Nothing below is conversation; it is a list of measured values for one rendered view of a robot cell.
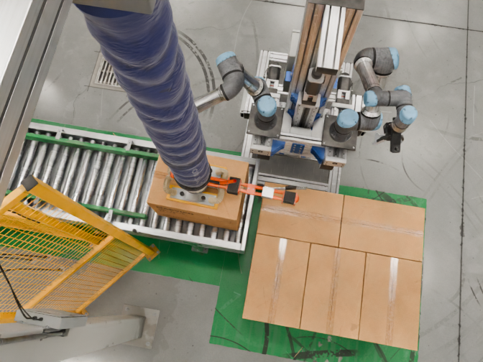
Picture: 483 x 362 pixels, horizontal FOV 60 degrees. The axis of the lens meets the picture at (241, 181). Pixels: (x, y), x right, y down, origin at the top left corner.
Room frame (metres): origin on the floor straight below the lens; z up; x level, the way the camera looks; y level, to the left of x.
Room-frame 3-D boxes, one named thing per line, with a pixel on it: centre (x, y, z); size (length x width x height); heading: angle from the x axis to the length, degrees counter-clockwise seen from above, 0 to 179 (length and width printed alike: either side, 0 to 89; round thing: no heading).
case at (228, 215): (0.79, 0.28, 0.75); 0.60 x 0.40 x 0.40; 76
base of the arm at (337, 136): (1.07, -0.66, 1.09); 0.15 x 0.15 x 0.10
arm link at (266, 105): (1.18, -0.17, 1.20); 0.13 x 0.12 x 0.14; 18
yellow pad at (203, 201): (0.69, 0.31, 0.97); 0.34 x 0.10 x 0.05; 76
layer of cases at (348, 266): (0.28, -0.66, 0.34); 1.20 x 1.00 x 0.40; 78
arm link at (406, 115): (0.83, -0.78, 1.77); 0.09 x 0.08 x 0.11; 178
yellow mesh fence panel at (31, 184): (0.23, 1.07, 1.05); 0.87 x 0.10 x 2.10; 130
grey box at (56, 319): (-0.02, 0.86, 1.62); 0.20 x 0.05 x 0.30; 78
